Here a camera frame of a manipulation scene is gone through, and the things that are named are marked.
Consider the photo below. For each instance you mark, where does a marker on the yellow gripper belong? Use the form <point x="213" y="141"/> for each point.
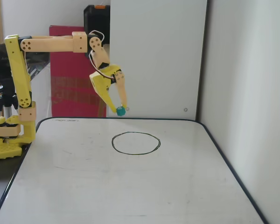
<point x="102" y="84"/>

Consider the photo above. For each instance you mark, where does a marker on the small green cube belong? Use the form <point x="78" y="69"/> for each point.
<point x="120" y="111"/>

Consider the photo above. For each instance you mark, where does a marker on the yellow and beige robot arm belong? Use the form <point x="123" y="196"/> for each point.
<point x="49" y="44"/>

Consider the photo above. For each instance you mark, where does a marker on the black drawn circle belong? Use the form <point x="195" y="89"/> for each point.
<point x="112" y="141"/>

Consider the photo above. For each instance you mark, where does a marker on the cardboard box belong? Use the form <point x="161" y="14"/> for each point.
<point x="106" y="50"/>

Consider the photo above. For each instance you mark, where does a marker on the red board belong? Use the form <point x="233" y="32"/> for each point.
<point x="67" y="70"/>

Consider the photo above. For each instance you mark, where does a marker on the white upright panel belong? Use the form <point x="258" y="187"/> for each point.
<point x="156" y="58"/>

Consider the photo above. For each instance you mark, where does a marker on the black case with orange latch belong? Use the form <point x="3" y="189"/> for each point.
<point x="95" y="21"/>

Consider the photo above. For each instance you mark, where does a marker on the white dry-erase board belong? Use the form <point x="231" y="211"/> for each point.
<point x="130" y="186"/>

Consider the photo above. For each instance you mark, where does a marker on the black and silver tripod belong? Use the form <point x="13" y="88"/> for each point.
<point x="5" y="98"/>

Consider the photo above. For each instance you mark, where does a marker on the black bag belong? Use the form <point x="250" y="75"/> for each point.
<point x="0" y="60"/>

